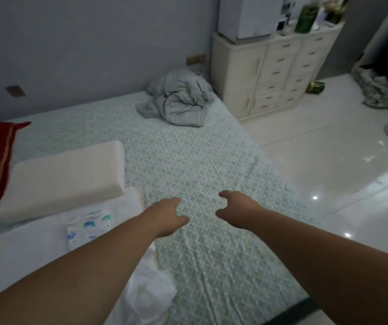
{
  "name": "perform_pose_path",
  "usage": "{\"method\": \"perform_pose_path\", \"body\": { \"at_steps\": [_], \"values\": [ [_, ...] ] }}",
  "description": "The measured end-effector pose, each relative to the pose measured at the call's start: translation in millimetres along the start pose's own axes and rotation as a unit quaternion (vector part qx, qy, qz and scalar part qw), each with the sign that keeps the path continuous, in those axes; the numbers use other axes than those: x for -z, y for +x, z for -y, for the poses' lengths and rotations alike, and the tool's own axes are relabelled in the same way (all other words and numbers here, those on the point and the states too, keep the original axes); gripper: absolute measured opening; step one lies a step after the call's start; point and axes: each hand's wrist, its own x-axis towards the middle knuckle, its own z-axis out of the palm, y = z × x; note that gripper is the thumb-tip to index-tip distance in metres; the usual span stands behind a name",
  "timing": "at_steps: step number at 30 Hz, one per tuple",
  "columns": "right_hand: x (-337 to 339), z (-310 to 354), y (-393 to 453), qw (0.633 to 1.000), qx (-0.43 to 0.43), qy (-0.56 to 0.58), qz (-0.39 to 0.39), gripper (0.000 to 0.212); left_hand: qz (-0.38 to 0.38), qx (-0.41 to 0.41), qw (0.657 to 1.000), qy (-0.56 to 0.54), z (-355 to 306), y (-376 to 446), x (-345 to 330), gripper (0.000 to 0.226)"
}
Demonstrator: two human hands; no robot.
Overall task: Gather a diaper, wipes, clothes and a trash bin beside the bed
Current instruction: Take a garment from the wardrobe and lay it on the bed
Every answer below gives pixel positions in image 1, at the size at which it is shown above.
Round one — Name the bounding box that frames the person's right hand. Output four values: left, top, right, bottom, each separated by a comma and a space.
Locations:
215, 190, 266, 231

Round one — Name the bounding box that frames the blue print diaper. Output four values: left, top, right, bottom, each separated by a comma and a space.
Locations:
66, 210, 112, 251

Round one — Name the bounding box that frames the person's right forearm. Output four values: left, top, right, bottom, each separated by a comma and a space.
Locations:
248, 208, 388, 325

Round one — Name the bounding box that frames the green tin can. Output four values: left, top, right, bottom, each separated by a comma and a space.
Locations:
306, 81, 326, 94
294, 4, 319, 33

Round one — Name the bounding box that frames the person's left hand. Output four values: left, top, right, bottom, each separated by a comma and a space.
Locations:
139, 197, 190, 239

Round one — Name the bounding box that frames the beige patterned fabric bag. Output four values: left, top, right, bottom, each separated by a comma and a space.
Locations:
351, 62, 388, 112

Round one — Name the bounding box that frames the person's left forearm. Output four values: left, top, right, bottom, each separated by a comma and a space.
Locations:
0, 214, 157, 325

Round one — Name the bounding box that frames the cream foam pillow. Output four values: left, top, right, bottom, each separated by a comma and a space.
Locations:
0, 140, 127, 223

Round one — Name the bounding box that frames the bed with green quilted sheet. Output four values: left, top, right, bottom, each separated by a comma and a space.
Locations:
0, 89, 320, 325

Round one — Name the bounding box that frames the crumpled grey blanket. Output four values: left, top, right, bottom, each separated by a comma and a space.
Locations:
135, 68, 216, 127

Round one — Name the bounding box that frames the white diaper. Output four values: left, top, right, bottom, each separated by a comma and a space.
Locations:
104, 246, 178, 325

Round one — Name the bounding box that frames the dark wall outlet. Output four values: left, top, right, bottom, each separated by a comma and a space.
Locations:
5, 85, 26, 98

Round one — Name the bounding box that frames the white box appliance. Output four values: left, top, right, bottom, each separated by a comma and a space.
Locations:
217, 0, 295, 44

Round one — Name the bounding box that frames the white changing mat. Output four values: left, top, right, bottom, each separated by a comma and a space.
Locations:
0, 186, 157, 308

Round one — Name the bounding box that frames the cream chest of drawers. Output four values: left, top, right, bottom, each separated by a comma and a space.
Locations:
211, 22, 346, 121

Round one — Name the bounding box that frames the grey and white door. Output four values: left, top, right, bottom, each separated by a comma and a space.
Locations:
317, 0, 388, 80

